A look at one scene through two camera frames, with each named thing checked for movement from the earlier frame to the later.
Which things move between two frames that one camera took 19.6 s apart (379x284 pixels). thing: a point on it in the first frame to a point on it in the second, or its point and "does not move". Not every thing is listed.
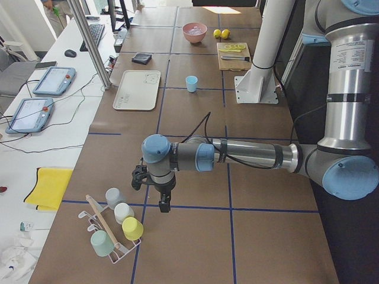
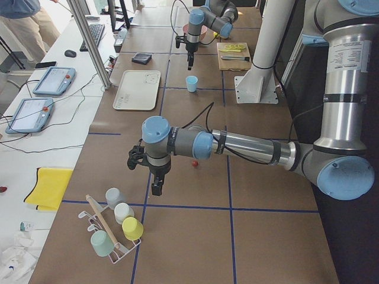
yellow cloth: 51,184 does not move
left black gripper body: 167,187 to 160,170
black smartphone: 42,64 does not move
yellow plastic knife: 232,50 does not move
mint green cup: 102,243 does not move
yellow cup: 132,229 does not move
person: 57,11 to 29,25
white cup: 122,211 does not move
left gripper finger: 164,203 to 156,187
